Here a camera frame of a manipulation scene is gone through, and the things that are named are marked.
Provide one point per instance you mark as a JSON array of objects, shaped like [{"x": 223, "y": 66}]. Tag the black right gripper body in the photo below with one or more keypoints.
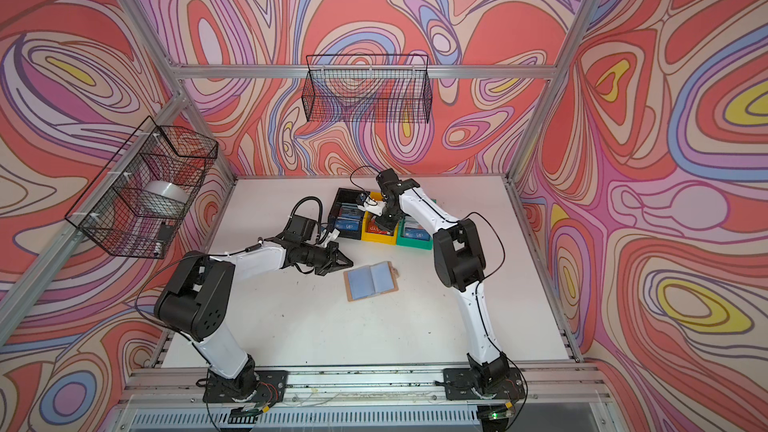
[{"x": 390, "y": 212}]

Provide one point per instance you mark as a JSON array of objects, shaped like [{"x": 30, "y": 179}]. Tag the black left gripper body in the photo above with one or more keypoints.
[{"x": 312, "y": 256}]

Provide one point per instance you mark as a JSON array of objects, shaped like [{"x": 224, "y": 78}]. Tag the brown leather card holder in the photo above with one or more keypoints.
[{"x": 370, "y": 281}]

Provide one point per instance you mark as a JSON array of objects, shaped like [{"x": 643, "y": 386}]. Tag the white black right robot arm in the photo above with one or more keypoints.
[{"x": 459, "y": 263}]

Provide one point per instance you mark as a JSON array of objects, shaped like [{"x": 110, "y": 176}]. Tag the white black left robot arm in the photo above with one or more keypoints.
[{"x": 195, "y": 300}]

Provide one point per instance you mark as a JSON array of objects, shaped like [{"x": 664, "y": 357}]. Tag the yellow plastic bin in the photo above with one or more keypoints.
[{"x": 372, "y": 233}]

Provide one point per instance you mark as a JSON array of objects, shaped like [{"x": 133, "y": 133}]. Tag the green plastic bin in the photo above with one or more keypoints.
[{"x": 411, "y": 234}]

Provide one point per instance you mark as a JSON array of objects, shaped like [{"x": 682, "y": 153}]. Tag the black plastic bin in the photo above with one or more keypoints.
[{"x": 345, "y": 216}]

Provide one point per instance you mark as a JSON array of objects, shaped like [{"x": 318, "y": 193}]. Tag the silver tape roll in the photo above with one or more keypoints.
[{"x": 163, "y": 199}]

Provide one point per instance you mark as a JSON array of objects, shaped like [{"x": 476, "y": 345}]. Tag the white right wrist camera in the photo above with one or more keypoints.
[{"x": 365, "y": 202}]

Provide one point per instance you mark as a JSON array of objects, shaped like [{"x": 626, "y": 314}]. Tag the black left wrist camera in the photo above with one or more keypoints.
[{"x": 299, "y": 228}]

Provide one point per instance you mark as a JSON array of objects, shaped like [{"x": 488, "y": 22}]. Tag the black wire basket back wall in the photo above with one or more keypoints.
[{"x": 367, "y": 88}]

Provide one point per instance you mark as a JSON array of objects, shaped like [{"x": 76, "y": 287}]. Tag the black wire basket wall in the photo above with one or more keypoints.
[
  {"x": 367, "y": 88},
  {"x": 160, "y": 171}
]

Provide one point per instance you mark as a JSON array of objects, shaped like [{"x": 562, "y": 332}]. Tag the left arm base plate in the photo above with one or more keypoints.
[{"x": 265, "y": 387}]

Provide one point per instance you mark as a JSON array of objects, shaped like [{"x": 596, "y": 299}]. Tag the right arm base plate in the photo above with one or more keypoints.
[{"x": 464, "y": 384}]

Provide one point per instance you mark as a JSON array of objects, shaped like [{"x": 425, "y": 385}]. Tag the black wire basket left wall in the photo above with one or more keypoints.
[{"x": 160, "y": 171}]

